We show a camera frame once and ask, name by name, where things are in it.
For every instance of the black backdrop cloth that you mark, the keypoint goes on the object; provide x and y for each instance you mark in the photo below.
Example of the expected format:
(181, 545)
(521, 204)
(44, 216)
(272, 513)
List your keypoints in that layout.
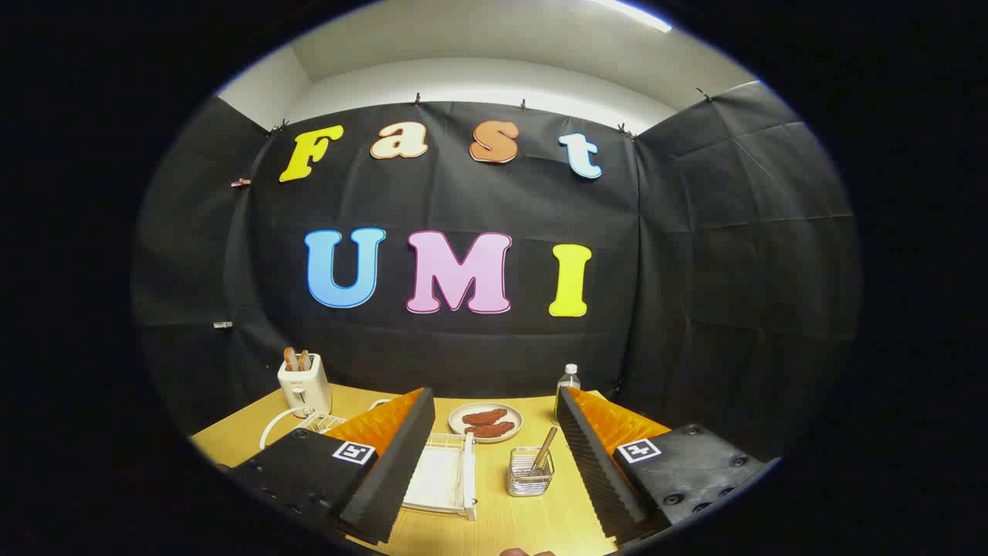
(448, 201)

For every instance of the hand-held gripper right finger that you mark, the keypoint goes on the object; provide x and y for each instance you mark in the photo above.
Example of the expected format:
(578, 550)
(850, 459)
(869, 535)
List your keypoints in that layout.
(594, 471)

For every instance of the green label drink bottle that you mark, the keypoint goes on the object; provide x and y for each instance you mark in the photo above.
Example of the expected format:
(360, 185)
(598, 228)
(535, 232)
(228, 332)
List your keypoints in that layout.
(570, 382)

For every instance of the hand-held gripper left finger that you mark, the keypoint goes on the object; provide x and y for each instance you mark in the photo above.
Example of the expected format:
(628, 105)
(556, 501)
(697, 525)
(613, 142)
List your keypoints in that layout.
(386, 479)

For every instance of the white toaster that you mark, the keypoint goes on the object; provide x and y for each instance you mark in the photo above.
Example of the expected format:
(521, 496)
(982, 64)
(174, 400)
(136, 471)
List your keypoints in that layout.
(305, 390)

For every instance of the beige round plate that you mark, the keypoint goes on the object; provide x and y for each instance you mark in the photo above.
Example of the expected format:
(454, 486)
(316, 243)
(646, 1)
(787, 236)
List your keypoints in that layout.
(486, 439)

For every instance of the brown meat piece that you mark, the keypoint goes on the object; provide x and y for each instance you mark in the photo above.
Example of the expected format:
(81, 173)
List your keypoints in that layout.
(485, 417)
(491, 429)

